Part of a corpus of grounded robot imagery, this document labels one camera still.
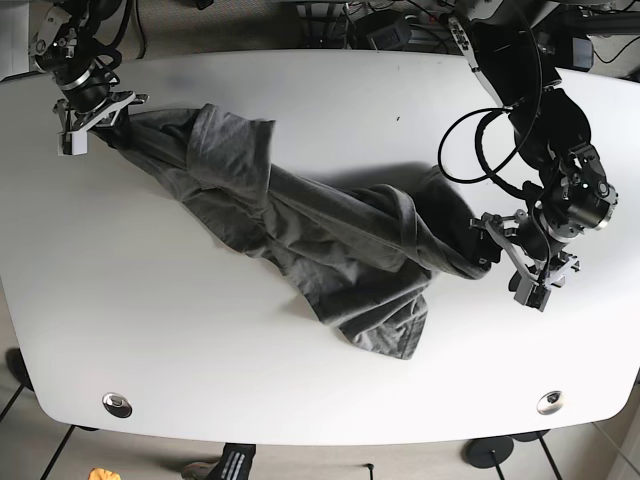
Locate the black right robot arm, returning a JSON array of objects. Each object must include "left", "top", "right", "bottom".
[{"left": 29, "top": 1, "right": 148, "bottom": 156}]

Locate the white sneaker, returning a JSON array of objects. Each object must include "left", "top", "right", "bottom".
[{"left": 181, "top": 462, "right": 219, "bottom": 480}]

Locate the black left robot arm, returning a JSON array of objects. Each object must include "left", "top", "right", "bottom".
[{"left": 447, "top": 1, "right": 619, "bottom": 311}]

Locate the plain dark grey T-shirt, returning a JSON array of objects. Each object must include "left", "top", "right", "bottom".
[{"left": 96, "top": 104, "right": 491, "bottom": 360}]

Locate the silver table grommet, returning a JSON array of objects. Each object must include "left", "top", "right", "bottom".
[
  {"left": 536, "top": 390, "right": 565, "bottom": 416},
  {"left": 102, "top": 392, "right": 133, "bottom": 419}
]

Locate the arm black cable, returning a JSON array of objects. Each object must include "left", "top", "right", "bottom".
[
  {"left": 437, "top": 19, "right": 546, "bottom": 201},
  {"left": 94, "top": 0, "right": 146, "bottom": 76}
]

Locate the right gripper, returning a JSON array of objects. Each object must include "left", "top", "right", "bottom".
[{"left": 52, "top": 91, "right": 149, "bottom": 156}]

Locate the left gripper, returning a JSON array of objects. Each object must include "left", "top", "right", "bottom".
[{"left": 470, "top": 209, "right": 581, "bottom": 312}]

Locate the grey multi-socket box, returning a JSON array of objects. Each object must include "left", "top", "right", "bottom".
[{"left": 351, "top": 10, "right": 412, "bottom": 51}]

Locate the left black table leg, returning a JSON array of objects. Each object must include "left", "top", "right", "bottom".
[{"left": 40, "top": 425, "right": 76, "bottom": 480}]

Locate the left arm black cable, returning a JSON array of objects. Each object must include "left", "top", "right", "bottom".
[{"left": 437, "top": 19, "right": 546, "bottom": 201}]

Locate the black round stand base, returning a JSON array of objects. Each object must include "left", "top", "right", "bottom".
[{"left": 463, "top": 436, "right": 514, "bottom": 469}]

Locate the right silver table grommet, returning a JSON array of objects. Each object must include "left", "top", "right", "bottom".
[{"left": 536, "top": 390, "right": 565, "bottom": 416}]

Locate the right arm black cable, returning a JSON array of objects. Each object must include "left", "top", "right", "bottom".
[{"left": 94, "top": 0, "right": 146, "bottom": 76}]

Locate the left silver table grommet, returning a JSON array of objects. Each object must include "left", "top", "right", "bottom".
[{"left": 102, "top": 392, "right": 133, "bottom": 419}]

